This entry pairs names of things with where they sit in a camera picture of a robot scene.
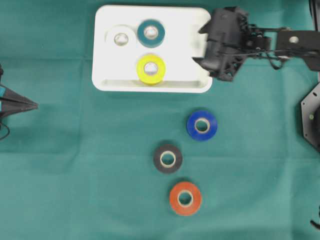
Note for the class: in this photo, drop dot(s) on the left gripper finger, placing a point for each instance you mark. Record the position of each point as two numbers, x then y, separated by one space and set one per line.
10 95
8 108

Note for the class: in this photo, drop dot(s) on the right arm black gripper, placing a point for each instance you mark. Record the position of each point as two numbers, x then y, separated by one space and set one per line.
225 38

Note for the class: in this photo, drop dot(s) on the teal tape roll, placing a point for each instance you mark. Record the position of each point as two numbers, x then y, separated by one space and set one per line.
151 33

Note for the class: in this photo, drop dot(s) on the yellow tape roll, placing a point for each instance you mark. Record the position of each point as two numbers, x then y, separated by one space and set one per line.
151 69

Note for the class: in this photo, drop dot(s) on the white tape roll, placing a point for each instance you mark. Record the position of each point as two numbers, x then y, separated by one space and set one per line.
120 38

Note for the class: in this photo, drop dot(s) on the black tape roll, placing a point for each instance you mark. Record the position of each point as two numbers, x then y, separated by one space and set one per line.
167 158

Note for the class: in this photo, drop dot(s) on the white plastic tray case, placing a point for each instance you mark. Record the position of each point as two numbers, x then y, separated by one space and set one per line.
116 70

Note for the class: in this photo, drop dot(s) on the blue tape roll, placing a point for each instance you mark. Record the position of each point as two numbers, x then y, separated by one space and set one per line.
201 125

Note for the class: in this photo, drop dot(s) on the orange-red tape roll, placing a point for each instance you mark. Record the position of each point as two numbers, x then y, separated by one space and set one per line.
185 198

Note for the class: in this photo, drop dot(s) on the green table cloth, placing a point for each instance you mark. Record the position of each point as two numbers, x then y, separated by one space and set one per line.
80 167

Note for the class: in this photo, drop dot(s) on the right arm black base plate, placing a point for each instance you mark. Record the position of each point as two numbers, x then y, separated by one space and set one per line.
310 116

